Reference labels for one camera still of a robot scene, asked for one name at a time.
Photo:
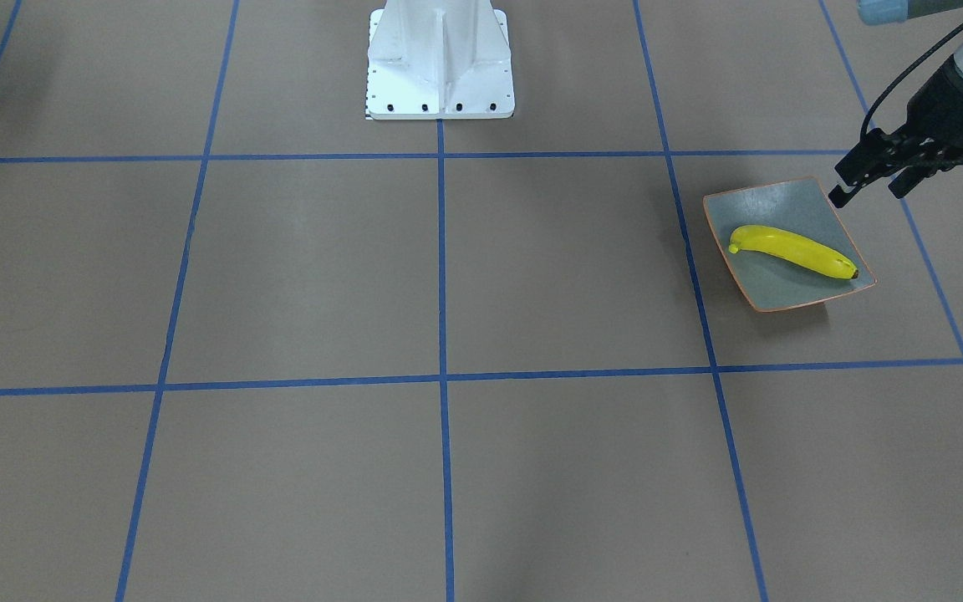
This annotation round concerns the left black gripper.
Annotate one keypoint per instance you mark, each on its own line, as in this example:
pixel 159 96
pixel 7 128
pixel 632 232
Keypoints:
pixel 939 107

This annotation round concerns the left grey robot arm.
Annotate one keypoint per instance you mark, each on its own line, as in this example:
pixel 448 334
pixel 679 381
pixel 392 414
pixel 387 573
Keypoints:
pixel 955 35

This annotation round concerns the grey square plate orange rim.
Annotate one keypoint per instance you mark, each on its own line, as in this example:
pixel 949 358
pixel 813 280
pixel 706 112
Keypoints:
pixel 801 206

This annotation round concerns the brown paper table mat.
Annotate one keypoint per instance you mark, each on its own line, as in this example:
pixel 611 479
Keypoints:
pixel 256 347

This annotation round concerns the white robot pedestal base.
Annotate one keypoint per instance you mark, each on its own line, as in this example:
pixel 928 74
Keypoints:
pixel 439 60

